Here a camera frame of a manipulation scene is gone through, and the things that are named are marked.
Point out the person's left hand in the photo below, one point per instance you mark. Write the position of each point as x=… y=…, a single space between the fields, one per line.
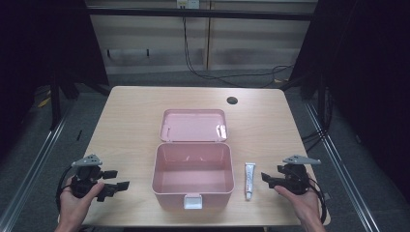
x=73 y=209

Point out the metal floor rail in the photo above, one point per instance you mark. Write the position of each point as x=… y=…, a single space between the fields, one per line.
x=29 y=174
x=341 y=174

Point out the black horizontal frame bar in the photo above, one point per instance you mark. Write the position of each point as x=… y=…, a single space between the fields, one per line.
x=193 y=13

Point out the white wall socket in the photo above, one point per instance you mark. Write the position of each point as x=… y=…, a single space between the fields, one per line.
x=188 y=3

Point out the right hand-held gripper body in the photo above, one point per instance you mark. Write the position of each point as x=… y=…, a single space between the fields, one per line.
x=297 y=180

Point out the yellow floor tape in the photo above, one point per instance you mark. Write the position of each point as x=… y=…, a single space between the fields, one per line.
x=44 y=102

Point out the dark curtain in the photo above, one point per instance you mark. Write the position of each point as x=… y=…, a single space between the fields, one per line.
x=370 y=80
x=38 y=48

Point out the pink plastic box with lid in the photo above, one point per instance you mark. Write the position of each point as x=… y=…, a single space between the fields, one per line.
x=193 y=170

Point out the dark round table grommet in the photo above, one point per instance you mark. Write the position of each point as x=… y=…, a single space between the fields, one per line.
x=232 y=100

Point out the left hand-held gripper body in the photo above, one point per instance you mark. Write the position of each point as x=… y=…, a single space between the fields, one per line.
x=84 y=185

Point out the white ointment tube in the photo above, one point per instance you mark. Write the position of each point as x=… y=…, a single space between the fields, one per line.
x=249 y=180

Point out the person's right hand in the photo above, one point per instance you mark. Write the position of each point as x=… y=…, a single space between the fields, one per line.
x=306 y=209

